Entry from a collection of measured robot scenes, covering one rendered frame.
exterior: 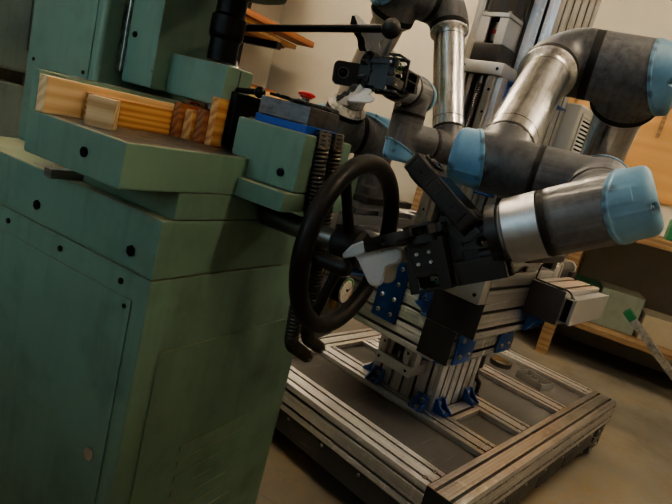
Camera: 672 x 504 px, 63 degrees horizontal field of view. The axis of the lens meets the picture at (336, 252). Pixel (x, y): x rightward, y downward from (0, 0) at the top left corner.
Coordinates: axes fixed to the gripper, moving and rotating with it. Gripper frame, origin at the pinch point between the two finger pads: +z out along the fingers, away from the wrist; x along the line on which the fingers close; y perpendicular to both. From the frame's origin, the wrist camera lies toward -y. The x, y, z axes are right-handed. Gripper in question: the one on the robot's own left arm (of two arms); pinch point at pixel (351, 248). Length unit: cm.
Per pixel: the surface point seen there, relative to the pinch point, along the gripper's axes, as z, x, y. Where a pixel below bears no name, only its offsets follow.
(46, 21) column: 54, 0, -55
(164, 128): 30.0, 0.5, -26.2
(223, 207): 21.0, 0.7, -10.8
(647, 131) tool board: -40, 345, -51
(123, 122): 30.0, -7.5, -26.1
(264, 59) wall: 224, 321, -196
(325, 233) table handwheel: 9.3, 9.7, -3.9
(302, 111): 6.5, 5.4, -22.0
